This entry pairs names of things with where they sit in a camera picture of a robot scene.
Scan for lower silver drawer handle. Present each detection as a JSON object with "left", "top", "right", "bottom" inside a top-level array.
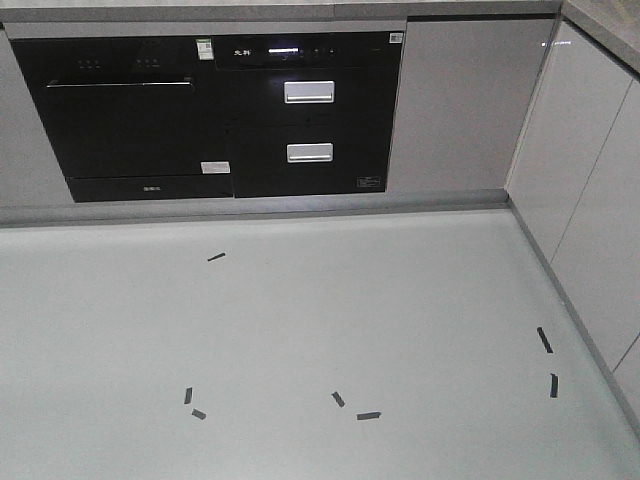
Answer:
[{"left": 286, "top": 143, "right": 334, "bottom": 164}]

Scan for upper silver drawer handle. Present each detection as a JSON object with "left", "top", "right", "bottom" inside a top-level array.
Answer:
[{"left": 283, "top": 81, "right": 335, "bottom": 104}]

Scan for white side cabinet doors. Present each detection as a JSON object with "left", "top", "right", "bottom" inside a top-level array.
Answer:
[{"left": 507, "top": 22, "right": 639, "bottom": 412}]

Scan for black disinfection cabinet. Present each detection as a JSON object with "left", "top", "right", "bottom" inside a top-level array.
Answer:
[{"left": 214, "top": 31, "right": 403, "bottom": 198}]

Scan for black built-in dishwasher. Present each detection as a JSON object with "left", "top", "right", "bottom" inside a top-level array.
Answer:
[{"left": 11, "top": 36, "right": 233, "bottom": 203}]

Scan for grey cabinet door panel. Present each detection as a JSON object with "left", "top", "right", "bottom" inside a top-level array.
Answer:
[{"left": 387, "top": 18, "right": 554, "bottom": 194}]

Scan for silver drawer handle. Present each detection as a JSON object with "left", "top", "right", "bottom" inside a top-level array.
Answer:
[
  {"left": 283, "top": 81, "right": 335, "bottom": 104},
  {"left": 286, "top": 143, "right": 334, "bottom": 164}
]

